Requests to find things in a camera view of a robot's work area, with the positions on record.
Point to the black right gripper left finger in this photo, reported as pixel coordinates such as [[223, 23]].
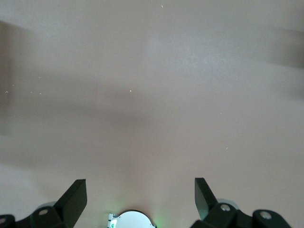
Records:
[[66, 209]]

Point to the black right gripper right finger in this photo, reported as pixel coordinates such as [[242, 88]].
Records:
[[213, 216]]

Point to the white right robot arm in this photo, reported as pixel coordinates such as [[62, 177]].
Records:
[[133, 221]]

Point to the brown table cover sheet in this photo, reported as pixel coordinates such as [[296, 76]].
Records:
[[152, 95]]

